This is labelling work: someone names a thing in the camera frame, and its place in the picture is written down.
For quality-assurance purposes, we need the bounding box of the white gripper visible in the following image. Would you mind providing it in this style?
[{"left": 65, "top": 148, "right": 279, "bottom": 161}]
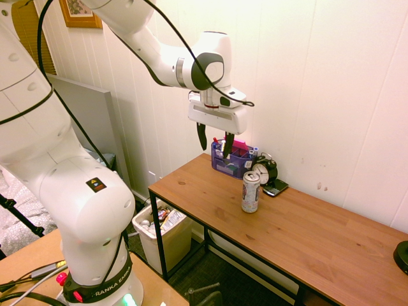
[{"left": 187, "top": 98, "right": 249, "bottom": 161}]

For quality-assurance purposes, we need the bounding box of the white printed drink can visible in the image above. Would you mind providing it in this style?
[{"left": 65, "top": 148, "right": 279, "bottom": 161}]
[{"left": 241, "top": 170, "right": 262, "bottom": 214}]

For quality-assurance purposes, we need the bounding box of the white plastic trash bin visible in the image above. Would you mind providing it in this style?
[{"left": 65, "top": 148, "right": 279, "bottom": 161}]
[{"left": 131, "top": 203, "right": 194, "bottom": 275}]

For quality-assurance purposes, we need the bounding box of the pink sticky note pad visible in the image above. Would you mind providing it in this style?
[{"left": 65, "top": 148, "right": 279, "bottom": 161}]
[{"left": 231, "top": 137, "right": 249, "bottom": 152}]

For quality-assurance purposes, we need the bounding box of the purple translucent desk organizer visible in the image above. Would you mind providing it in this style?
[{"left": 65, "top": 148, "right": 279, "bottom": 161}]
[{"left": 210, "top": 137, "right": 256, "bottom": 181}]

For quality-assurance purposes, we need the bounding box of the black twin-bell alarm clock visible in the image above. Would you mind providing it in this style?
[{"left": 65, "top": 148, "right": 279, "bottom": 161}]
[{"left": 251, "top": 152, "right": 279, "bottom": 187}]

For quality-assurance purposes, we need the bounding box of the black keypad smartphone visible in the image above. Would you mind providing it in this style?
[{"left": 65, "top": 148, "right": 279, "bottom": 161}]
[{"left": 262, "top": 178, "right": 290, "bottom": 198}]

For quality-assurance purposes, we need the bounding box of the white crumpled wrapper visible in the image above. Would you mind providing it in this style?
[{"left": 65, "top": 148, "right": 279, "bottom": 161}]
[{"left": 159, "top": 209, "right": 186, "bottom": 231}]

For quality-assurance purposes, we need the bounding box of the black metal clamp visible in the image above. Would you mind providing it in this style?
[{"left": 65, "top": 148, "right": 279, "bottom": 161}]
[{"left": 184, "top": 282, "right": 224, "bottom": 306}]

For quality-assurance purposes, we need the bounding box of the wooden framed picture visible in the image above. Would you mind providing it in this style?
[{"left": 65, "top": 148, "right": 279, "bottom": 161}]
[{"left": 59, "top": 0, "right": 104, "bottom": 29}]

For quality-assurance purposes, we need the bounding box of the black tripod stand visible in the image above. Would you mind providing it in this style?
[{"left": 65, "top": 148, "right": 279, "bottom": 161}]
[{"left": 0, "top": 193, "right": 46, "bottom": 259}]

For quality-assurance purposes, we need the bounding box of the brown window blind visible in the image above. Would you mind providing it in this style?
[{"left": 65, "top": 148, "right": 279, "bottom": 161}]
[{"left": 11, "top": 0, "right": 58, "bottom": 76}]

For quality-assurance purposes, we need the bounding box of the white patterned bed blanket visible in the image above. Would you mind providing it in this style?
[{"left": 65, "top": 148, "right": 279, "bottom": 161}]
[{"left": 0, "top": 168, "right": 59, "bottom": 256}]

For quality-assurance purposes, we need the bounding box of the black round lamp base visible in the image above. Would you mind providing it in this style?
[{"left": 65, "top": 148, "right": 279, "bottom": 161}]
[{"left": 392, "top": 240, "right": 408, "bottom": 276}]

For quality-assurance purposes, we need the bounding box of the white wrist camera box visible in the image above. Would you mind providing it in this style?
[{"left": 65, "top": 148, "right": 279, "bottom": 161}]
[{"left": 219, "top": 89, "right": 247, "bottom": 110}]

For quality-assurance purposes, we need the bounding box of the wooden table with black frame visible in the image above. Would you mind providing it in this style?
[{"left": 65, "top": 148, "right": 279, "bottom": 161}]
[{"left": 148, "top": 152, "right": 408, "bottom": 306}]

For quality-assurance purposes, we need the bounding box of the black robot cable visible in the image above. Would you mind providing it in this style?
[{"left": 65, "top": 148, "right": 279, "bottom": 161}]
[{"left": 0, "top": 0, "right": 256, "bottom": 288}]

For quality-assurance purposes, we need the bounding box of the grey cable adapter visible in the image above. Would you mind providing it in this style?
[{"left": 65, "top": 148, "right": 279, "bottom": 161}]
[{"left": 30, "top": 263, "right": 59, "bottom": 281}]

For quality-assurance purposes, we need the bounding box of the grey desk cable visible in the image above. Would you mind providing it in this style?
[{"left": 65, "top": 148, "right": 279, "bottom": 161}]
[{"left": 8, "top": 264, "right": 69, "bottom": 306}]

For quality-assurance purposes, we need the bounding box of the thick black desk cable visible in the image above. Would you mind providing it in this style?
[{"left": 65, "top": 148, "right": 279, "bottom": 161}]
[{"left": 0, "top": 291, "right": 68, "bottom": 306}]

